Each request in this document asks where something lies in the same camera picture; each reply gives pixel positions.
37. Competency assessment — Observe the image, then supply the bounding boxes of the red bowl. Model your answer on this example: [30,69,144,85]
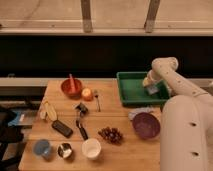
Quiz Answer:
[61,78,82,98]

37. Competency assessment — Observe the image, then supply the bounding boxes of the yellow sponge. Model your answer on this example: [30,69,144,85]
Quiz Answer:
[142,77,151,87]

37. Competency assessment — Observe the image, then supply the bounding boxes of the black rectangular block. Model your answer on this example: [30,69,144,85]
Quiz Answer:
[52,120,73,138]

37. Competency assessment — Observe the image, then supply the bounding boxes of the banana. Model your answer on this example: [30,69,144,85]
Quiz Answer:
[39,101,58,121]

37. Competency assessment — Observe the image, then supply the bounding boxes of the white cup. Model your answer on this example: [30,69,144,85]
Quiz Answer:
[82,138,101,160]

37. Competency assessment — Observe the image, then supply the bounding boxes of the blue plastic cup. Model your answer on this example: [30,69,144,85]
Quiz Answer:
[33,139,51,159]

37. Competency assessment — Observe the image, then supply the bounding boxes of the black chair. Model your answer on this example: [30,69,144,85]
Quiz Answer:
[0,106,24,171]

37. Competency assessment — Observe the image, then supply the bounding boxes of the small metal cup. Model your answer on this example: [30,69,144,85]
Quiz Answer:
[57,143,73,159]

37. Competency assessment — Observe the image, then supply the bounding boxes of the green plastic tray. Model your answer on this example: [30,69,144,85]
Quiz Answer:
[117,72,170,106]

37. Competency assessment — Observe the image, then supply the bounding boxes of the white cloth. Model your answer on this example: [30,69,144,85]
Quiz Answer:
[128,107,154,121]

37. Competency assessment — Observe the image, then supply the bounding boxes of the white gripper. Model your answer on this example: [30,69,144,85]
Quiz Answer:
[147,70,162,95]

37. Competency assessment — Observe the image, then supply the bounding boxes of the red spatula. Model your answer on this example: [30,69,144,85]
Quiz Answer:
[69,74,76,93]

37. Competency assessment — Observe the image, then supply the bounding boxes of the black handled kitchen tool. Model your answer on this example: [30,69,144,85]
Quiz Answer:
[75,103,88,140]

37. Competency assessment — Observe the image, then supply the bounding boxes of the bunch of dark grapes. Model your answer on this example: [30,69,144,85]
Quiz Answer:
[98,127,123,144]

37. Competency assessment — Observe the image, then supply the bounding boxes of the metal spoon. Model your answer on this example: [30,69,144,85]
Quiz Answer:
[93,90,101,112]

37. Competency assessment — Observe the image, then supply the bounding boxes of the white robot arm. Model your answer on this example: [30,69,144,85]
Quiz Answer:
[147,57,213,171]

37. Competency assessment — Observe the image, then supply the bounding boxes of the orange apple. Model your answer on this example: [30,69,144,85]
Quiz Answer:
[81,88,93,101]

